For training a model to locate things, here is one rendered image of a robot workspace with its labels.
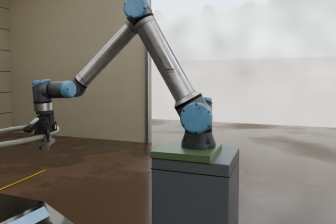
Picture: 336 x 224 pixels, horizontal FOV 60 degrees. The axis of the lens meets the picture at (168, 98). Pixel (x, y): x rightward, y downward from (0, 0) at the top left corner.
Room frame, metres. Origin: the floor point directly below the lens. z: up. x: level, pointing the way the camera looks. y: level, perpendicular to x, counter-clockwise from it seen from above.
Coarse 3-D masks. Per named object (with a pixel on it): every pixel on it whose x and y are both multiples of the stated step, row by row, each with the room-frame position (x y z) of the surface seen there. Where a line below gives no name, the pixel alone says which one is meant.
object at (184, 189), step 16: (160, 160) 1.46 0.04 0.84; (176, 160) 1.43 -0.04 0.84; (224, 160) 1.41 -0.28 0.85; (160, 176) 1.46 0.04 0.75; (176, 176) 1.43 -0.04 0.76; (192, 176) 1.40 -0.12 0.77; (208, 176) 1.37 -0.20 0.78; (224, 176) 1.35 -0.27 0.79; (160, 192) 1.46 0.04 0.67; (176, 192) 1.43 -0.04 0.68; (192, 192) 1.40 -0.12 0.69; (208, 192) 1.37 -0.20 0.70; (224, 192) 1.35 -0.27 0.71; (160, 208) 1.46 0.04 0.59; (176, 208) 1.43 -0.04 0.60; (192, 208) 1.40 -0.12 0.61; (208, 208) 1.37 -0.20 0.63; (224, 208) 1.35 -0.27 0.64
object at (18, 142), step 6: (18, 126) 1.86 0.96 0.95; (24, 126) 1.86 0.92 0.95; (0, 132) 1.79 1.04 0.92; (6, 132) 1.82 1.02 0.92; (54, 132) 1.62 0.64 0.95; (24, 138) 1.47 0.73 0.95; (30, 138) 1.48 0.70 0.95; (36, 138) 1.50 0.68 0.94; (42, 138) 1.53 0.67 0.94; (0, 144) 1.41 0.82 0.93; (6, 144) 1.42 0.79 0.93; (12, 144) 1.43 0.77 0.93; (18, 144) 1.45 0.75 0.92
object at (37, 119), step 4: (36, 116) 1.54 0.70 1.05; (40, 116) 1.53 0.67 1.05; (32, 120) 1.51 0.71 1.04; (36, 120) 1.50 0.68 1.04; (40, 120) 1.51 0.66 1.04; (28, 124) 1.49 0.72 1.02; (32, 124) 1.48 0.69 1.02; (36, 124) 1.49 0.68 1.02; (24, 128) 1.46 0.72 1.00; (28, 128) 1.45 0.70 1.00; (32, 128) 1.47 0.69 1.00; (28, 132) 1.45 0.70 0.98
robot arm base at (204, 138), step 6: (186, 132) 1.56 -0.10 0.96; (204, 132) 1.53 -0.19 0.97; (210, 132) 1.56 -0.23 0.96; (186, 138) 1.55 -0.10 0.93; (192, 138) 1.52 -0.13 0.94; (198, 138) 1.52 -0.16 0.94; (204, 138) 1.52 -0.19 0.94; (210, 138) 1.54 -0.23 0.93; (186, 144) 1.53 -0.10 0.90; (192, 144) 1.51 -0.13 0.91; (198, 144) 1.51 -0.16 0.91; (204, 144) 1.51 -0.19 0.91; (210, 144) 1.52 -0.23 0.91
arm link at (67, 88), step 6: (48, 84) 1.51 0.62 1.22; (54, 84) 1.50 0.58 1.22; (60, 84) 1.50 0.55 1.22; (66, 84) 1.49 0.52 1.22; (72, 84) 1.53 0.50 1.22; (48, 90) 1.50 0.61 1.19; (54, 90) 1.49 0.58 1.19; (60, 90) 1.49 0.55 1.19; (66, 90) 1.49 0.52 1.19; (72, 90) 1.53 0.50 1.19; (48, 96) 1.52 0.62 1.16; (54, 96) 1.51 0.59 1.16; (60, 96) 1.51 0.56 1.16; (66, 96) 1.51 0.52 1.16; (72, 96) 1.53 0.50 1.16
